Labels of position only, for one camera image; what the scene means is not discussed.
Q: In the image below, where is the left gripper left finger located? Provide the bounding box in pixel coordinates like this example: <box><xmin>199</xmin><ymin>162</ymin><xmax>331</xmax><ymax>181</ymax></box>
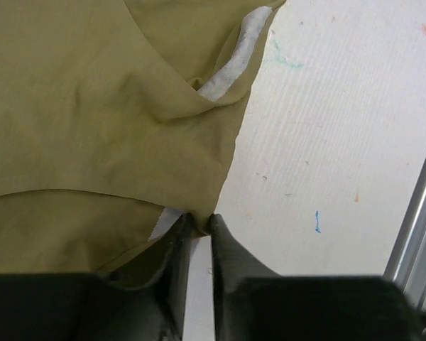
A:
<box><xmin>0</xmin><ymin>214</ymin><xmax>194</xmax><ymax>340</ymax></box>

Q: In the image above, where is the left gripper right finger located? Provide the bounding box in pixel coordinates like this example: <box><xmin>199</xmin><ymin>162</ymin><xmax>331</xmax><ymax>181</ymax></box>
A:
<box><xmin>209</xmin><ymin>215</ymin><xmax>426</xmax><ymax>340</ymax></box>

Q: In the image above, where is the khaki underwear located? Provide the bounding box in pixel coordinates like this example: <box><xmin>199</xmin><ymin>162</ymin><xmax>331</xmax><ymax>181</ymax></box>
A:
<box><xmin>0</xmin><ymin>1</ymin><xmax>281</xmax><ymax>275</ymax></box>

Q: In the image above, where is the aluminium mounting rail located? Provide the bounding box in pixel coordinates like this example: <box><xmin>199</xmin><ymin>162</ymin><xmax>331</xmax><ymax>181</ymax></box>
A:
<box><xmin>383</xmin><ymin>159</ymin><xmax>426</xmax><ymax>312</ymax></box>

